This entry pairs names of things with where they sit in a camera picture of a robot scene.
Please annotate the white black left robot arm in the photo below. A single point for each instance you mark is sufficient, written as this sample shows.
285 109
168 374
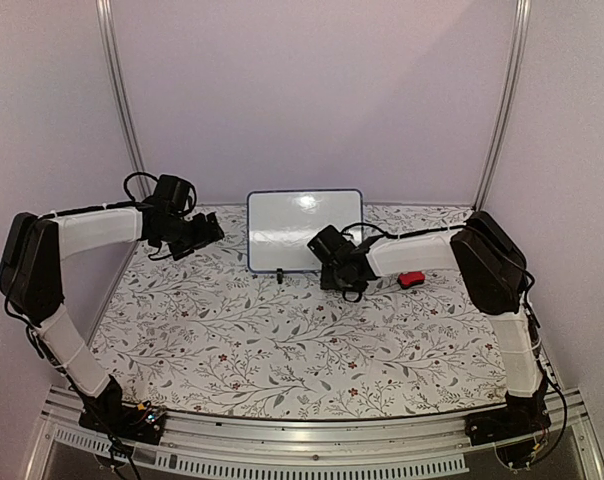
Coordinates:
33 279

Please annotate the aluminium post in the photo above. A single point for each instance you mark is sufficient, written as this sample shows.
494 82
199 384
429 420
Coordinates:
513 69
115 73

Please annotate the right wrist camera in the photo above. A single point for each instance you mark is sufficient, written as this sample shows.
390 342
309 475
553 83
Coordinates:
332 248

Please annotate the small whiteboard blue frame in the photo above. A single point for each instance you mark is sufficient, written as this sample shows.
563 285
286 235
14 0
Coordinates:
281 223

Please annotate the left rear aluminium post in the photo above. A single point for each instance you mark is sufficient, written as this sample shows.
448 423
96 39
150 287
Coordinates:
115 73

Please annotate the front aluminium rail frame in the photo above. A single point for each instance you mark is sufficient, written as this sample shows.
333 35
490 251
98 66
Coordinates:
202 446

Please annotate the red whiteboard eraser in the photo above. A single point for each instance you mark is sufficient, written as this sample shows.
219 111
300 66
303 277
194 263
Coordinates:
410 279

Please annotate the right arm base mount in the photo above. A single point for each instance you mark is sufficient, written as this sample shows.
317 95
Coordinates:
520 416

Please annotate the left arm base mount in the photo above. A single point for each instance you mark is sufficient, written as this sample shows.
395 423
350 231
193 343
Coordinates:
107 413

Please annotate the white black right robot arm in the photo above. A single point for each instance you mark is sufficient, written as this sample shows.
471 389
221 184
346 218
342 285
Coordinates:
494 273

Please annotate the right rear aluminium post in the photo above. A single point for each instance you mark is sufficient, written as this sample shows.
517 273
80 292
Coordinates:
513 69

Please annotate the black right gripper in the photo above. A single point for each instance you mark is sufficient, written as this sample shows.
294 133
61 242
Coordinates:
326 279

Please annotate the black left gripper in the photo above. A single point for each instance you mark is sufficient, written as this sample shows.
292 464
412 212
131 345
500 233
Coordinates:
205 237

